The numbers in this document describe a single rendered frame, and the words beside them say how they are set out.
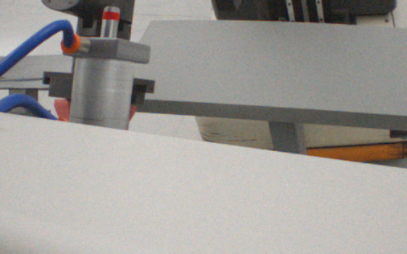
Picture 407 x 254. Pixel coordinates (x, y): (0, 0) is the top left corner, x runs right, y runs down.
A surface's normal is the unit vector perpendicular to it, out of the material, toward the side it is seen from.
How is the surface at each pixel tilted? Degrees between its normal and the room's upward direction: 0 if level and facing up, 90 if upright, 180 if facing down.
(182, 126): 0
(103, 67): 52
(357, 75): 0
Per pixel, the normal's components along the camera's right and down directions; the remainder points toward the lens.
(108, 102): 0.43, 0.09
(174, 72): -0.22, -0.67
